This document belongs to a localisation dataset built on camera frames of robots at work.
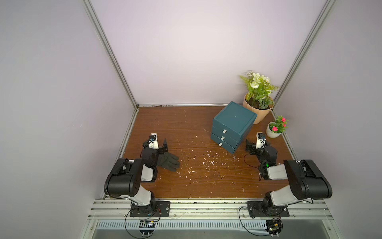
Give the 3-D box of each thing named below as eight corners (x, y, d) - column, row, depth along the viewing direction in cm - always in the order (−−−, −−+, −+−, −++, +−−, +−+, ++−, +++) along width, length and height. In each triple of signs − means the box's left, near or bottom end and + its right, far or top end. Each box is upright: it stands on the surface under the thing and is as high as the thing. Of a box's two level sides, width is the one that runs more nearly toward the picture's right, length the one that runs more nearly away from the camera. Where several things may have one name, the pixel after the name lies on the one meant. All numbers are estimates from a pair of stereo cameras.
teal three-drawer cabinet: (206, 140, 102) (208, 120, 84) (224, 120, 113) (229, 99, 96) (231, 157, 93) (239, 139, 76) (248, 134, 105) (258, 113, 87)
